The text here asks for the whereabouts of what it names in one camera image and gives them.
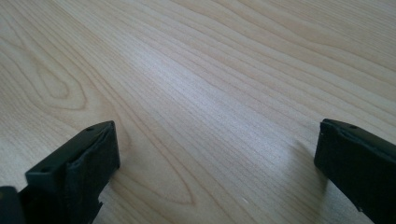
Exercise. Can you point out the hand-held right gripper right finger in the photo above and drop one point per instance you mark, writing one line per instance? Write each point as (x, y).
(364, 168)

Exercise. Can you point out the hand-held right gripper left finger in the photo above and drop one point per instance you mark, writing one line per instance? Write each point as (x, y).
(77, 174)

